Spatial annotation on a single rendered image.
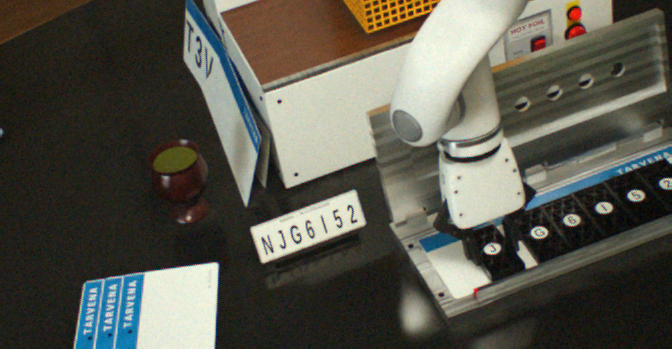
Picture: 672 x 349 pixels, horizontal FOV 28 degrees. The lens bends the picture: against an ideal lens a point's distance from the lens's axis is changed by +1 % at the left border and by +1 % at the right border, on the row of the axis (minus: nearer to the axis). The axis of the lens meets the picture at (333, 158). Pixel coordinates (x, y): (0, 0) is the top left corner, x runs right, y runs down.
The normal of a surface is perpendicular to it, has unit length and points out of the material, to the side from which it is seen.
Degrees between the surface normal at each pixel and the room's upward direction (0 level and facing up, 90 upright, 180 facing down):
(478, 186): 78
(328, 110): 90
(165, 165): 0
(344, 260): 0
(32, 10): 0
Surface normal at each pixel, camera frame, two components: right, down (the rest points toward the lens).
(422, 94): -0.49, 0.43
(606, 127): 0.31, 0.41
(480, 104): 0.58, 0.31
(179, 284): -0.15, -0.76
